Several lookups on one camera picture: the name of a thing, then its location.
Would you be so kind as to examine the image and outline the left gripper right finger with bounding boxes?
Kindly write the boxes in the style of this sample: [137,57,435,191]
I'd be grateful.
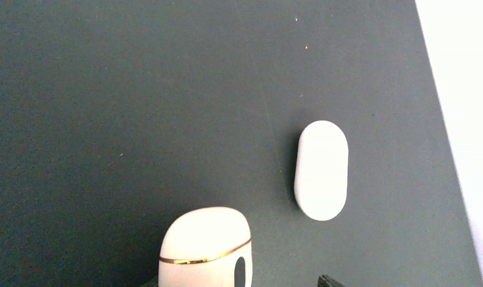
[317,274,345,287]

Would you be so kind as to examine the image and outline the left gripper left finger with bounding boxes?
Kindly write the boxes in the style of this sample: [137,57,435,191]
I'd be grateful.
[143,276,158,287]

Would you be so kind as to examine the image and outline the beige square charging case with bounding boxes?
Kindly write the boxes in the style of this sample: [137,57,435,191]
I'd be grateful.
[158,206,253,286]

